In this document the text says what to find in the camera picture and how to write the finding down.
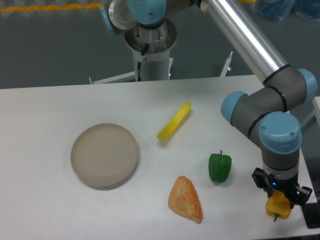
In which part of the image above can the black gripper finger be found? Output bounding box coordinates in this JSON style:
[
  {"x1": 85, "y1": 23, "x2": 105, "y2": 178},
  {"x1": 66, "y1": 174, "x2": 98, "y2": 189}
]
[
  {"x1": 289, "y1": 186, "x2": 313, "y2": 207},
  {"x1": 251, "y1": 167, "x2": 273, "y2": 198}
]

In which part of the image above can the yellow banana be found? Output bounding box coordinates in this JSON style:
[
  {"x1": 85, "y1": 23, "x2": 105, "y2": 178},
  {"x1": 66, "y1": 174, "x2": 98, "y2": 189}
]
[{"x1": 156, "y1": 102, "x2": 192, "y2": 142}]

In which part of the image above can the beige round plate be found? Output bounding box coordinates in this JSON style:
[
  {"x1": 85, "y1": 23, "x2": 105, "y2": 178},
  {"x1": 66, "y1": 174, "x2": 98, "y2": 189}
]
[{"x1": 70, "y1": 123, "x2": 139, "y2": 190}]

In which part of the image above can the black box at table edge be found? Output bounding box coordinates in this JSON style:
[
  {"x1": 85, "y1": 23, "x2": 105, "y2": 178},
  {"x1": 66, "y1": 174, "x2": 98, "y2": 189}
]
[{"x1": 301, "y1": 202, "x2": 320, "y2": 229}]

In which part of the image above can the yellow bell pepper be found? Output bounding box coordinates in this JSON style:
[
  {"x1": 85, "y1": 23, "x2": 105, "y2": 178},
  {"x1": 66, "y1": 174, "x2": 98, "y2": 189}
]
[{"x1": 265, "y1": 190, "x2": 292, "y2": 222}]

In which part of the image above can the orange croissant bread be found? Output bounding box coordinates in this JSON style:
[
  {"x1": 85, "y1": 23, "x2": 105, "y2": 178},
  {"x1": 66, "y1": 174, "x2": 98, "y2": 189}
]
[{"x1": 168, "y1": 175, "x2": 203, "y2": 224}]

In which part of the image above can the black cable on pedestal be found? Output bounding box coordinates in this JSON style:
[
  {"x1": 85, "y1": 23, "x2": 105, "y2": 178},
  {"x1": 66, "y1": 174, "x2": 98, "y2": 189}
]
[{"x1": 136, "y1": 42, "x2": 150, "y2": 82}]

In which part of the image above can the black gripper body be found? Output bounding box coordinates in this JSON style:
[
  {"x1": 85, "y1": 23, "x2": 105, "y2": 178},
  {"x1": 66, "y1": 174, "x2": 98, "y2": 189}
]
[{"x1": 263, "y1": 166, "x2": 299, "y2": 198}]

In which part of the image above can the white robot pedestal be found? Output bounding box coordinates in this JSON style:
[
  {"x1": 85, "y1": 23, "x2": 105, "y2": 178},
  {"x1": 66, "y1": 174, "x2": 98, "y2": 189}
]
[{"x1": 124, "y1": 18, "x2": 177, "y2": 82}]

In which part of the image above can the white metal frame bracket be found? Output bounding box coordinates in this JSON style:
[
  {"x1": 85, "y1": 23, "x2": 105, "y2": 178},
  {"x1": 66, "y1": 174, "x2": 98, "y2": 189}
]
[{"x1": 220, "y1": 51, "x2": 233, "y2": 78}]

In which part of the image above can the green bell pepper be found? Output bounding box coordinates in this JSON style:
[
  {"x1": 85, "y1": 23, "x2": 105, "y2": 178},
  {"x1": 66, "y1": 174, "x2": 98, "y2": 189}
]
[{"x1": 208, "y1": 150, "x2": 232, "y2": 183}]

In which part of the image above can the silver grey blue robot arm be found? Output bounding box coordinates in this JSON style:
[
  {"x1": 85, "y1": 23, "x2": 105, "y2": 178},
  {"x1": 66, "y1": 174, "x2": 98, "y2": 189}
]
[{"x1": 99, "y1": 0, "x2": 318, "y2": 206}]

